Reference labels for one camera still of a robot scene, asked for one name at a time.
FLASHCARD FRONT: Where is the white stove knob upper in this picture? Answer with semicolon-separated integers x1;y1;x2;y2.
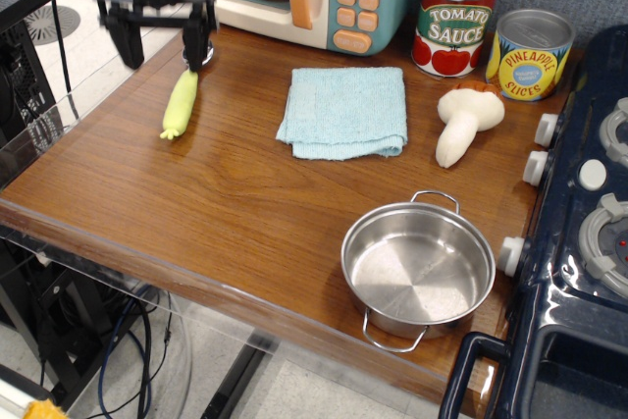
534;113;558;148

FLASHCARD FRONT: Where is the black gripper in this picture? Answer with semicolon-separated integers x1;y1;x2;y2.
96;0;218;72

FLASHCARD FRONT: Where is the pineapple slices can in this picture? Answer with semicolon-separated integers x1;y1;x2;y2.
485;9;575;102

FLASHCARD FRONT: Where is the light blue folded cloth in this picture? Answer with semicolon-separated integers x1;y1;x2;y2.
276;67;408;161

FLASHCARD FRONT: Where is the white stove knob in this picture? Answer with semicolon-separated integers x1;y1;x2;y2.
497;236;525;278
523;151;549;186
534;113;558;148

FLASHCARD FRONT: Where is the white stove knob lower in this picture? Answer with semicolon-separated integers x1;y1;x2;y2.
497;236;525;278

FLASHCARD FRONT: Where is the tomato sauce can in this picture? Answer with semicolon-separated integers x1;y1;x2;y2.
411;0;496;78

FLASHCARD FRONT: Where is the white stove knob middle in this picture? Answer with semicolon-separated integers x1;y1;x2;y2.
523;151;549;186

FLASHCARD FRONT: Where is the black computer tower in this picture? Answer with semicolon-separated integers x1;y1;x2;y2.
1;21;62;150

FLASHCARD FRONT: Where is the grey stove burner upper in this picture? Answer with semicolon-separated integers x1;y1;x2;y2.
599;97;627;167

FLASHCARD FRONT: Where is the grey stove burner lower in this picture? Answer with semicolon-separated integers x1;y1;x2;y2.
578;193;627;298

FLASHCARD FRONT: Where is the dark blue toy stove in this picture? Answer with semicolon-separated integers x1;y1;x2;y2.
440;26;627;418

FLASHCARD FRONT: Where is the silver metal pot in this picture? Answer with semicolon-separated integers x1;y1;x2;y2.
340;190;497;353

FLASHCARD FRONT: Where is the grey stove burner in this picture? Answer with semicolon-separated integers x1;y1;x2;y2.
578;193;627;298
599;97;627;167

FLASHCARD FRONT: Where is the white plush mushroom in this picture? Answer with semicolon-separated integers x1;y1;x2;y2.
436;80;505;168

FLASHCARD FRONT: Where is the blue cable under table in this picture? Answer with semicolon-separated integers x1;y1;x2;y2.
97;298;153;419

